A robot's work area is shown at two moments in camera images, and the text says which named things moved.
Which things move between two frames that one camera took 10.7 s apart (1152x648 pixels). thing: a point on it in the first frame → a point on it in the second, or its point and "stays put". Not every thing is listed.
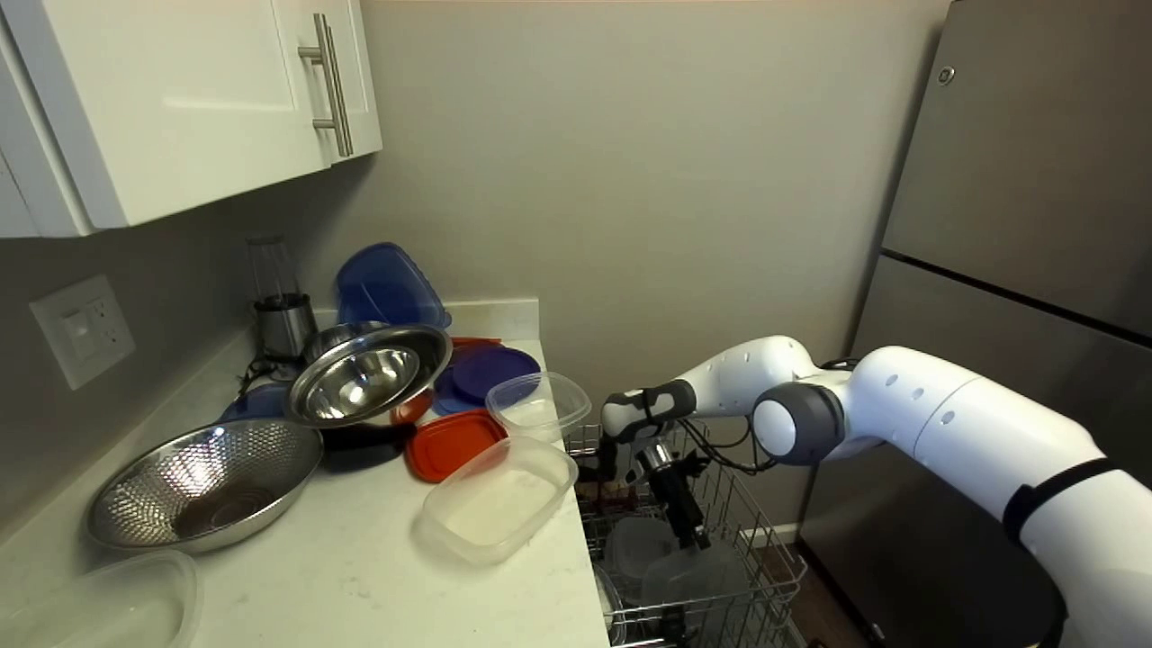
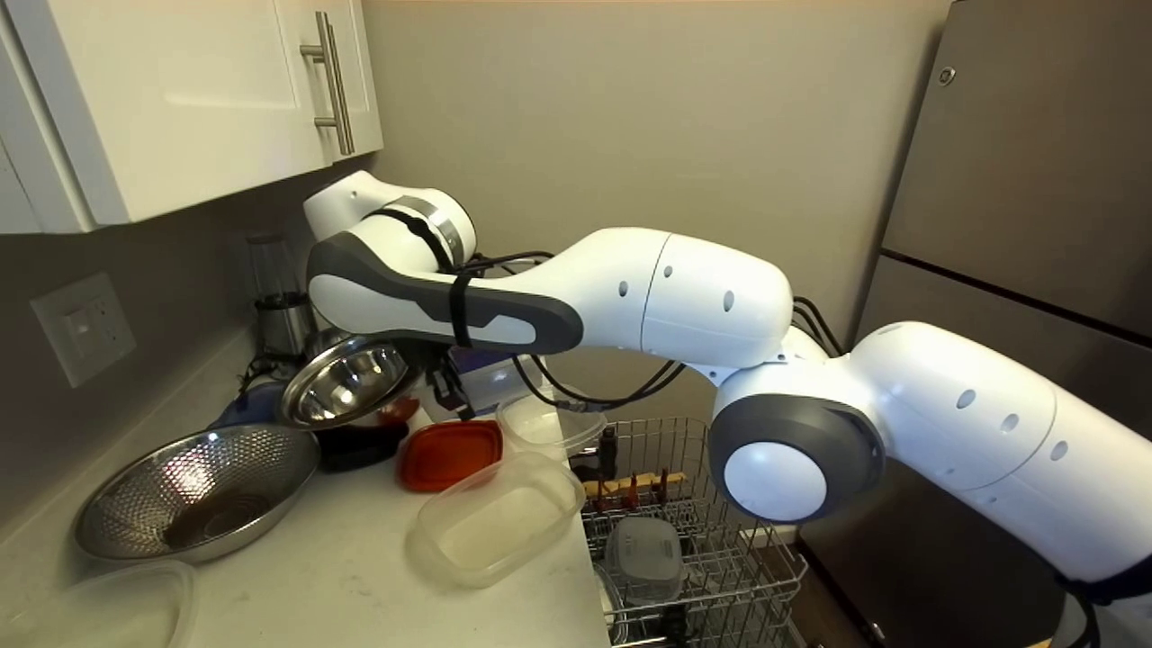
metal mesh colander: [193, 489] stays put
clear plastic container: [699, 573] → [643, 559]
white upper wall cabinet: [133, 109] stays put
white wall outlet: [85, 328] stays put
